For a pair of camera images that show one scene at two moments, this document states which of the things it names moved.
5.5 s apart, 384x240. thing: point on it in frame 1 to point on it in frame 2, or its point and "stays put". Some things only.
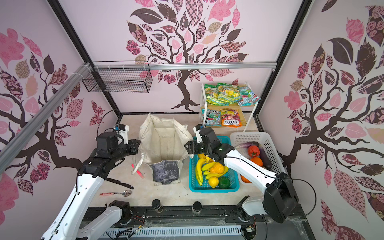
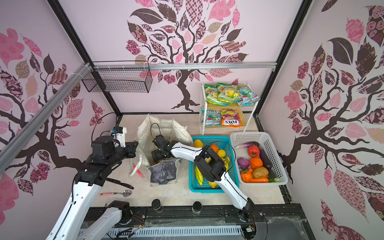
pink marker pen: [138, 172] stays put
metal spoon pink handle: [126, 193] stays put
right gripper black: [193, 145] to [158, 152]
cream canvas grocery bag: [162, 142] stays put
